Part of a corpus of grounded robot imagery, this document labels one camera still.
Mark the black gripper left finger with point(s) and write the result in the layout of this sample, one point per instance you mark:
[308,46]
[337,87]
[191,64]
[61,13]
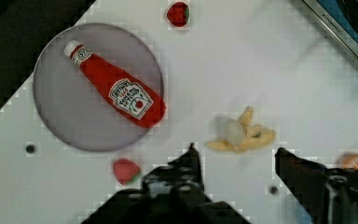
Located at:
[176,187]

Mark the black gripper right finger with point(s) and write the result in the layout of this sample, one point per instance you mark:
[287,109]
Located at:
[329,195]

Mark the peeled toy banana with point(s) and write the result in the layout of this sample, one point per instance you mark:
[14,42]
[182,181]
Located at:
[239,135]

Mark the toy orange half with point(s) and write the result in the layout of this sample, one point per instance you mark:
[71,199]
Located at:
[349,161]

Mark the light red toy strawberry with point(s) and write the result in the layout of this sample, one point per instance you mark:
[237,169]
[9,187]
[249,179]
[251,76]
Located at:
[125,171]

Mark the red ketchup bottle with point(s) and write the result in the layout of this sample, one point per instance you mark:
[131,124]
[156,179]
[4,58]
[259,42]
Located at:
[128,95]

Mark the grey round plate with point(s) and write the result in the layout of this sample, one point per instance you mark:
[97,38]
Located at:
[68,103]

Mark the black toaster oven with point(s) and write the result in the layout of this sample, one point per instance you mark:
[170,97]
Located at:
[338,17]

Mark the dark red toy strawberry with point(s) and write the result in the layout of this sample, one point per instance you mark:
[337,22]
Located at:
[178,14]

